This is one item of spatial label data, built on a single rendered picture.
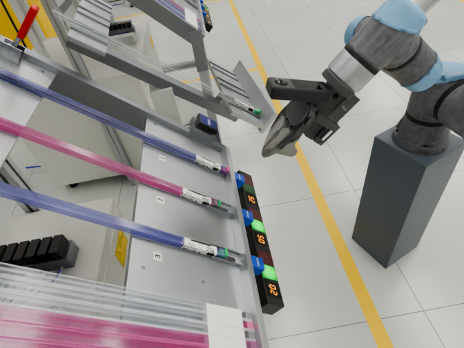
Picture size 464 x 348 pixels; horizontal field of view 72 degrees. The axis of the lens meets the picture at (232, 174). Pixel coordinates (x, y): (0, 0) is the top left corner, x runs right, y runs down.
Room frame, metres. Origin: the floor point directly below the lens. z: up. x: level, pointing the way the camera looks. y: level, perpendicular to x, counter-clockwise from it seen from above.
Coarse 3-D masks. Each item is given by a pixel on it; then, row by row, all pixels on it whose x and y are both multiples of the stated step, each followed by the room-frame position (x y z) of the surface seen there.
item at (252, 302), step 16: (224, 160) 0.56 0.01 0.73; (240, 208) 0.41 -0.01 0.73; (240, 224) 0.36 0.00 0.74; (240, 240) 0.33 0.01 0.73; (240, 256) 0.30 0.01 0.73; (240, 272) 0.27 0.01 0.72; (256, 288) 0.24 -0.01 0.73; (256, 304) 0.21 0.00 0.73; (256, 320) 0.19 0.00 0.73; (256, 336) 0.17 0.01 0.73
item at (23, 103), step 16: (0, 64) 0.55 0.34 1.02; (32, 64) 0.59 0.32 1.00; (0, 80) 0.50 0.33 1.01; (32, 80) 0.54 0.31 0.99; (48, 80) 0.56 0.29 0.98; (0, 96) 0.47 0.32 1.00; (16, 96) 0.48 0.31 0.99; (32, 96) 0.50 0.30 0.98; (0, 112) 0.43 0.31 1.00; (16, 112) 0.45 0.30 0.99; (32, 112) 0.46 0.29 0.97; (0, 144) 0.37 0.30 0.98; (0, 160) 0.34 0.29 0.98
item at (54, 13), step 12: (60, 12) 0.69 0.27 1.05; (72, 24) 0.68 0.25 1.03; (84, 24) 0.69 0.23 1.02; (96, 36) 0.68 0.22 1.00; (108, 36) 0.70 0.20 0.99; (120, 48) 0.69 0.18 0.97; (132, 48) 0.70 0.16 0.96; (144, 60) 0.69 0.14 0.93; (156, 60) 0.70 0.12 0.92; (180, 72) 0.70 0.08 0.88; (204, 84) 0.71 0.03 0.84; (228, 96) 0.72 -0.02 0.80
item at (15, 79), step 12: (0, 72) 0.51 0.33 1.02; (24, 84) 0.51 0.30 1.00; (36, 84) 0.52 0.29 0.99; (48, 96) 0.51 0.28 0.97; (60, 96) 0.52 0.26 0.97; (72, 108) 0.51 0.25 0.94; (84, 108) 0.51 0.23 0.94; (108, 120) 0.51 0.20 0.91; (132, 132) 0.51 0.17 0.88; (144, 132) 0.52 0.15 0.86; (156, 144) 0.51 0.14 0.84; (168, 144) 0.51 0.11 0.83; (192, 156) 0.51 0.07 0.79
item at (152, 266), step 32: (160, 128) 0.58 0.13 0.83; (160, 160) 0.48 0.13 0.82; (160, 192) 0.39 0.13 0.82; (224, 192) 0.46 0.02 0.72; (160, 224) 0.32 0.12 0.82; (192, 224) 0.34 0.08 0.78; (224, 224) 0.37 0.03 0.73; (128, 256) 0.26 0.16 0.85; (160, 256) 0.27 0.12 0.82; (192, 256) 0.28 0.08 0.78; (160, 288) 0.22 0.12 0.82; (192, 288) 0.23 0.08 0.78; (224, 288) 0.24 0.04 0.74
